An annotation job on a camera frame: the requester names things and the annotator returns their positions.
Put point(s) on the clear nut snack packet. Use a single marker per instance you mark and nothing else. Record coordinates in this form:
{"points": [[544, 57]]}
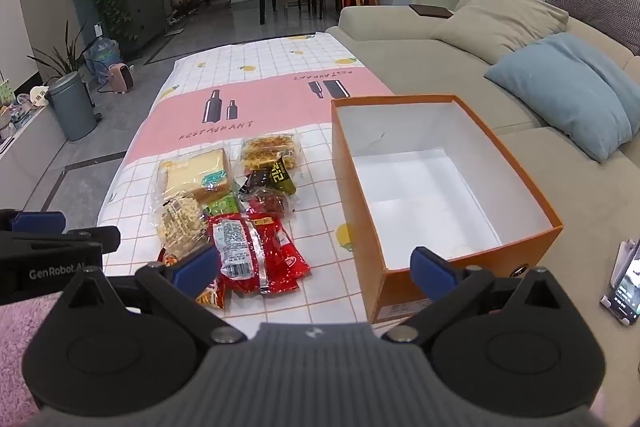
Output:
{"points": [[180, 219]]}

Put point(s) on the clear red date packet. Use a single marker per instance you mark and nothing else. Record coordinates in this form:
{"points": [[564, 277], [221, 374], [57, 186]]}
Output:
{"points": [[270, 203]]}

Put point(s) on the orange cardboard box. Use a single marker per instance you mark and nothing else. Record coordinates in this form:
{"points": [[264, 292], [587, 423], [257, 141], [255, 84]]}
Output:
{"points": [[425, 207]]}

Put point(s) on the white console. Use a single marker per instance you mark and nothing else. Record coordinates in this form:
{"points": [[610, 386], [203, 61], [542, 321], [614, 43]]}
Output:
{"points": [[30, 147]]}

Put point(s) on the dark drawer cabinet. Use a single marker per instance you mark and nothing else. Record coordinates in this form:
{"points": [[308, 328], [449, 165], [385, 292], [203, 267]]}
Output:
{"points": [[142, 12]]}

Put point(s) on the dark tray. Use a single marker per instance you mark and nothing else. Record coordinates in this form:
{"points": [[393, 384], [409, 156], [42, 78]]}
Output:
{"points": [[430, 10]]}

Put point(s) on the yellow waffle snack packet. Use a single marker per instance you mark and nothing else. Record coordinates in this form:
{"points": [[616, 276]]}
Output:
{"points": [[267, 152]]}

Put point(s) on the blue water jug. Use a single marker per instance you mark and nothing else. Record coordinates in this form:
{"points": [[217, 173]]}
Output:
{"points": [[102, 57]]}

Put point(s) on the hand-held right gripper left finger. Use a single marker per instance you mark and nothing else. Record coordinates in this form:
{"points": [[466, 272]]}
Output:
{"points": [[200, 264]]}

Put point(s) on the light green snack packet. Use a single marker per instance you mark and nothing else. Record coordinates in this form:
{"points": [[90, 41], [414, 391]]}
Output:
{"points": [[222, 205]]}

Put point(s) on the grey trash bin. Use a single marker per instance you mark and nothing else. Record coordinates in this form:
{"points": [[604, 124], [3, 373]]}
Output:
{"points": [[72, 107]]}

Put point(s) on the person's left forearm pink sleeve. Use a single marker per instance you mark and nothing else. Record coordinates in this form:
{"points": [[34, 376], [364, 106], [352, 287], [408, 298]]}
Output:
{"points": [[20, 347]]}

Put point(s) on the printed pink white tablecloth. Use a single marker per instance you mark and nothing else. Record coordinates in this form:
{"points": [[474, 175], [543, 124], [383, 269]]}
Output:
{"points": [[270, 107]]}

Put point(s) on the orange snack packet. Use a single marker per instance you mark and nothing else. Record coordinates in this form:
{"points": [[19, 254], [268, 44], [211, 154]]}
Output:
{"points": [[212, 299]]}

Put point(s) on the grey cushion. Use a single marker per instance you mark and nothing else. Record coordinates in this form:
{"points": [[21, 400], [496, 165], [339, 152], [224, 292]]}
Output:
{"points": [[595, 2]]}

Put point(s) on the pink heater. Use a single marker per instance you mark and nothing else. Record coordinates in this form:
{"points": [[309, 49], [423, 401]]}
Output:
{"points": [[121, 79]]}

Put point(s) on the sliced bread packet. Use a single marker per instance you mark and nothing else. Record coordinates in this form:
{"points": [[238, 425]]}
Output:
{"points": [[195, 177]]}

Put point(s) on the long leaf potted plant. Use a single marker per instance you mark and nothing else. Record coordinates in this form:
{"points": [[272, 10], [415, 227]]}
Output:
{"points": [[67, 62]]}

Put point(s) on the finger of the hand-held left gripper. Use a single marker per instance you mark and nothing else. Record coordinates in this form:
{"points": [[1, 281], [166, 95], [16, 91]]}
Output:
{"points": [[90, 241], [37, 222]]}

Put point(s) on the green picture box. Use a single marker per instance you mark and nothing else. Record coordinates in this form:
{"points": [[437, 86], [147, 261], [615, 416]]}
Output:
{"points": [[5, 92]]}

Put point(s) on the beige sofa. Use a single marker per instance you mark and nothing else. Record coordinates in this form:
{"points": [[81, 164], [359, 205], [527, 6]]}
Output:
{"points": [[425, 57]]}

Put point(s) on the beige cushion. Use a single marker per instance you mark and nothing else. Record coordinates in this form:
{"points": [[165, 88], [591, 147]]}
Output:
{"points": [[500, 27]]}

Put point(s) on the white plush toy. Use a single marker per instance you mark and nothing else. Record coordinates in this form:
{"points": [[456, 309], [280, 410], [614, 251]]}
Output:
{"points": [[39, 96]]}

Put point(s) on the black yellow snack packet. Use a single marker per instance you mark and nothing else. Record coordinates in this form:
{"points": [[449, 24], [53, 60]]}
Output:
{"points": [[280, 177]]}

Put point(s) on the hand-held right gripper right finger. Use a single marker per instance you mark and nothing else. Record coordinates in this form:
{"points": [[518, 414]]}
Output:
{"points": [[432, 274]]}

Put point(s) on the blue pillow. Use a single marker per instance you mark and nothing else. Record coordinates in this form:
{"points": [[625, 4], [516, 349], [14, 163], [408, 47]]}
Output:
{"points": [[565, 97]]}

